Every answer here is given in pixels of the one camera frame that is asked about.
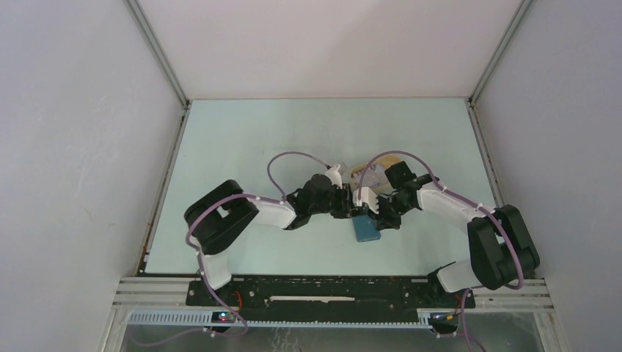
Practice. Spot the beige oval tray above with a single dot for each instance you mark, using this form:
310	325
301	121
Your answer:
386	161

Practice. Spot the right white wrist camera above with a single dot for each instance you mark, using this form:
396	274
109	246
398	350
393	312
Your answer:
365	197

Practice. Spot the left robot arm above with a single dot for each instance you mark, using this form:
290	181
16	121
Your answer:
216	220

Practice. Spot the aluminium frame rail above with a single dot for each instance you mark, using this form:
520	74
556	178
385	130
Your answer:
171	293

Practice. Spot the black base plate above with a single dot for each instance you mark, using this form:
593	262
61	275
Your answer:
380	296

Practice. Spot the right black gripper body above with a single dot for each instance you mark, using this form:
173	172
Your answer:
390	210

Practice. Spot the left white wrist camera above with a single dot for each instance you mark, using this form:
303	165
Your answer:
335	174

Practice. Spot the blue card holder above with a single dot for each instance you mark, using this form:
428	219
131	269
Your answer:
365	229

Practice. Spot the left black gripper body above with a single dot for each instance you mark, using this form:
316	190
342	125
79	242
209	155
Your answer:
338	202

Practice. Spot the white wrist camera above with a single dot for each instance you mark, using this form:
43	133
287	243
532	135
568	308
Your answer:
365	197
335	174

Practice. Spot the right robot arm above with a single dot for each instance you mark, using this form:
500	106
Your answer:
501	249

